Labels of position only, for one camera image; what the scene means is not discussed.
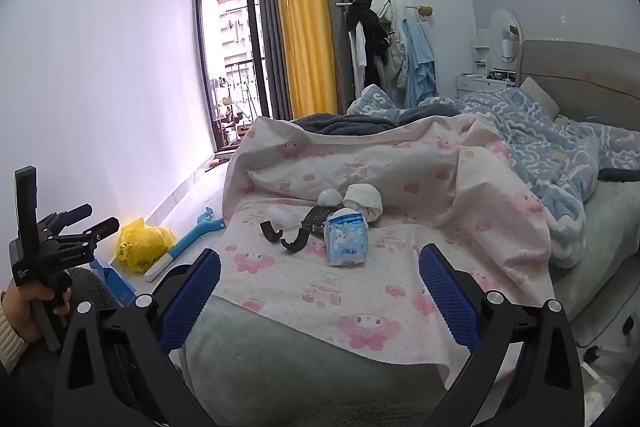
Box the beige pillow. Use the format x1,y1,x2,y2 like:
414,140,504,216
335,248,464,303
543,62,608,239
520,77,561,118

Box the clear plastic bag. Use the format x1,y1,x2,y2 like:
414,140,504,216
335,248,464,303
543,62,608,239
265,206,302,229

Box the clothes rack with garments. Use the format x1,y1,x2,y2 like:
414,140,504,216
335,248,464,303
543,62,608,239
345,0,389,84

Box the white sock ball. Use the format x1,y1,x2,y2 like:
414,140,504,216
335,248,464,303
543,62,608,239
342,183,384,224

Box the white coat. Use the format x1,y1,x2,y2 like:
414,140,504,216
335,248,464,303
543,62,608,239
372,0,409,94

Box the white desktop shelf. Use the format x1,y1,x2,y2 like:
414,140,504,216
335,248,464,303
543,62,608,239
472,29,493,76

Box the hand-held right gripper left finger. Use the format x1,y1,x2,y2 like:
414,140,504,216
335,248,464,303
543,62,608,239
52,249,222,427

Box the dark grey blanket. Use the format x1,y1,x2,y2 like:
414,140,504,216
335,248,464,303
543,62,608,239
290,104,463,136

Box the black curved piece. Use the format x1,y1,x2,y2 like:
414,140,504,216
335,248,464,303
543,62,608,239
281,227,307,253
260,219,285,242

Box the person's grey fleece clothing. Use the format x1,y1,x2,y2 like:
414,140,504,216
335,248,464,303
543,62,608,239
10,266,136,427

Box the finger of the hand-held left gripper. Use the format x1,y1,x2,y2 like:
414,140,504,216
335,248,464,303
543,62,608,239
42,204,94,238
55,217,121,258

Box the dark cloth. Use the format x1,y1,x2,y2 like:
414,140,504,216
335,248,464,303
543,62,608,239
597,167,640,183

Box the yellow plastic bag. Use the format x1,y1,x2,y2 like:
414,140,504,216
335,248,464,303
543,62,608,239
116,217,177,276

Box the blue packet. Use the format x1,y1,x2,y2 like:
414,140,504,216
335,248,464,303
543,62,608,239
91,257,139,308

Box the yellow curtain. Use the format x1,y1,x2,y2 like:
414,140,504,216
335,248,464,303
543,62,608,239
270,0,339,118

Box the white shirt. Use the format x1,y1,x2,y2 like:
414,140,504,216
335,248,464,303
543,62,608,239
348,27,369,88

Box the white dresser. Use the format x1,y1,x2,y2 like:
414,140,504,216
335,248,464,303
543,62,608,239
456,72,519,100

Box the black balcony door frame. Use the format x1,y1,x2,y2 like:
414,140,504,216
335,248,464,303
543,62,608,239
194,0,274,154

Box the person's left forearm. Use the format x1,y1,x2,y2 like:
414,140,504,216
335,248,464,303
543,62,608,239
0,312,31,364

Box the pink printed bed sheet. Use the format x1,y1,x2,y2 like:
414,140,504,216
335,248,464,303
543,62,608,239
222,114,554,369

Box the light blue garment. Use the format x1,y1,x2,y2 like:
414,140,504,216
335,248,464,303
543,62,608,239
400,17,437,108

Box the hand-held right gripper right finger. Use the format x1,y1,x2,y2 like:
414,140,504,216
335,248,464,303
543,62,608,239
419,243,586,427

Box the balcony plant shelf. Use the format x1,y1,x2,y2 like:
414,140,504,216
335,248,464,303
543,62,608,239
212,77,257,144

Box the grey bed headboard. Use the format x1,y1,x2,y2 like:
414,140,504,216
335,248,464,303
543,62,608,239
515,39,640,128

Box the person's left hand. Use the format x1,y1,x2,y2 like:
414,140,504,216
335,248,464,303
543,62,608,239
0,274,72,344

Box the black remote control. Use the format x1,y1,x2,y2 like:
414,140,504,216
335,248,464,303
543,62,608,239
301,205,334,236

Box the blue long-handled brush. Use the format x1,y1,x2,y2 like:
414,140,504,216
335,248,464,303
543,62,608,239
142,207,226,284

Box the round white mirror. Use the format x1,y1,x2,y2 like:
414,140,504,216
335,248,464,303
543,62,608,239
490,8,524,68

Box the blue white tissue pack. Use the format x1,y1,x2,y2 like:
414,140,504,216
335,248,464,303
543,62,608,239
324,208,369,267

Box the pale green fleece blanket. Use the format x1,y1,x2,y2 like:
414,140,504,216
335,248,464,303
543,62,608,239
179,179,640,427

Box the blue printed blanket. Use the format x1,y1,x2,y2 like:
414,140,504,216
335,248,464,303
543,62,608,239
347,83,640,269

